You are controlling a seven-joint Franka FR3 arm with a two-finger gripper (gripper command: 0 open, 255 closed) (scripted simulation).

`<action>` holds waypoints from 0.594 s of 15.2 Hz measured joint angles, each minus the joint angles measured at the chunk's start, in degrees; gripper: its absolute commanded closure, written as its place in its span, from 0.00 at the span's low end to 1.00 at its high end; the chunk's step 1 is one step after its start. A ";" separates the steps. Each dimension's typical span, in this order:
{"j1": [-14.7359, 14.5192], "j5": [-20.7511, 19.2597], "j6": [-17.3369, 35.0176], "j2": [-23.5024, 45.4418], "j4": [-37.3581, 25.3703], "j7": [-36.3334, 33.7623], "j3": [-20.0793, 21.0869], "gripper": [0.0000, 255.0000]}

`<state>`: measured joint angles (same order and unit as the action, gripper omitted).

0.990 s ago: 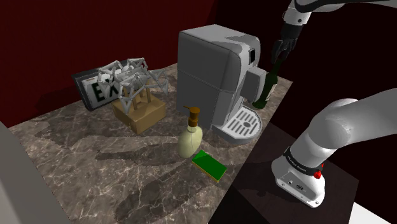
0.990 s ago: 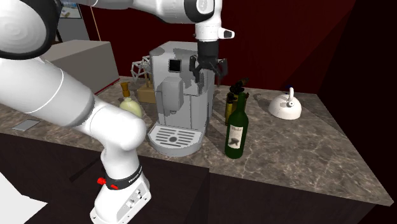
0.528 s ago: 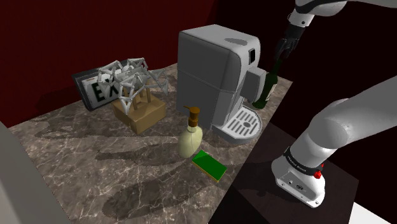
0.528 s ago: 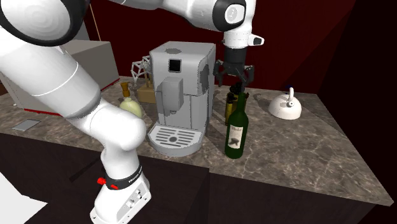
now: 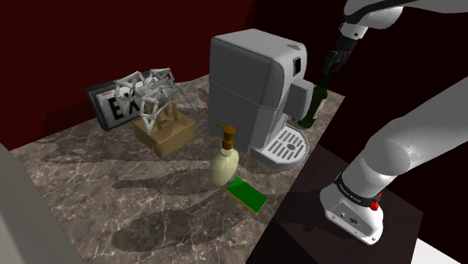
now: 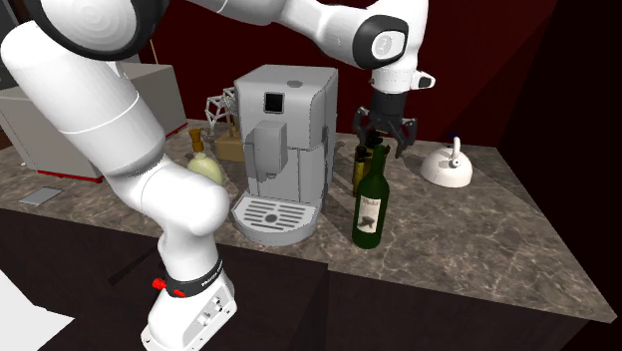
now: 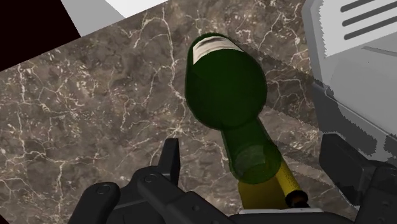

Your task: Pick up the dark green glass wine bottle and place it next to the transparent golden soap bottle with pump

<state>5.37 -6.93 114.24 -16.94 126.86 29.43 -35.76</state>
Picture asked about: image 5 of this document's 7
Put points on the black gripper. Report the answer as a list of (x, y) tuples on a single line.
[(337, 55)]

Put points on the dark green wine bottle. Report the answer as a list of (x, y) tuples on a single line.
[(315, 102)]

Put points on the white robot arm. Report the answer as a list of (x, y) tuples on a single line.
[(409, 146)]

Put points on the grey coffee machine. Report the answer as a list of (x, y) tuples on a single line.
[(248, 91)]

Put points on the pale yellow soap dispenser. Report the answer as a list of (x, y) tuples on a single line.
[(223, 166)]

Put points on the green and yellow sponge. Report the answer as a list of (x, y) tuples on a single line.
[(247, 195)]

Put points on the dark robot stand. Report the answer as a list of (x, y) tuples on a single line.
[(351, 234)]

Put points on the white lattice sculpture on wooden base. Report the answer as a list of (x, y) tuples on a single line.
[(161, 113)]

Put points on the framed white sign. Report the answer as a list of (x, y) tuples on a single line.
[(106, 106)]

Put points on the grey cabinet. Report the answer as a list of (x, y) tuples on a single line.
[(25, 219)]

